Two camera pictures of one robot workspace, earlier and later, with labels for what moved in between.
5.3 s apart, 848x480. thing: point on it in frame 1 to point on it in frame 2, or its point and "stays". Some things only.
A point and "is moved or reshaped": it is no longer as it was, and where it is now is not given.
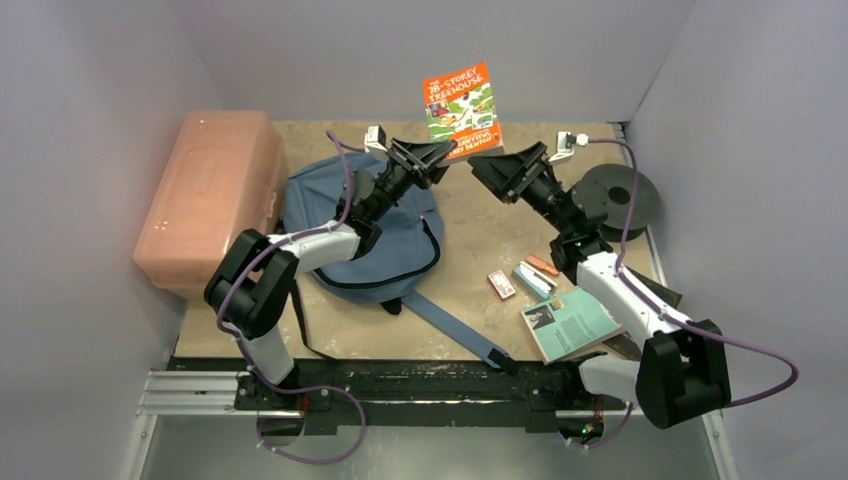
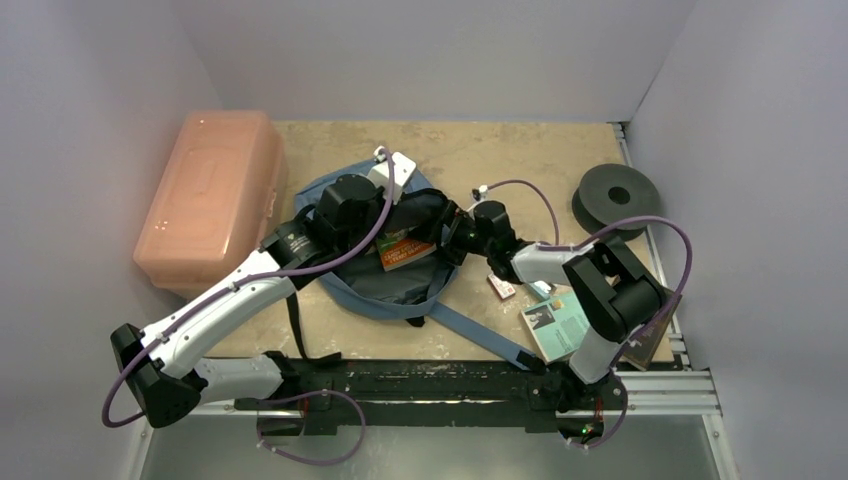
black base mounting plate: x=333 y=396 stays
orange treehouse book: x=460 y=108 to x=394 y=252
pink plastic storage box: x=223 y=172 stays
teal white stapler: x=535 y=279 stays
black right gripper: x=523 y=174 to x=461 y=234
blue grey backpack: x=400 y=260 is moved or reshaped
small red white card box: x=501 y=284 stays
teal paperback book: x=569 y=323 stays
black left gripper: x=425 y=160 to x=393 y=211
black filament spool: x=608 y=190 stays
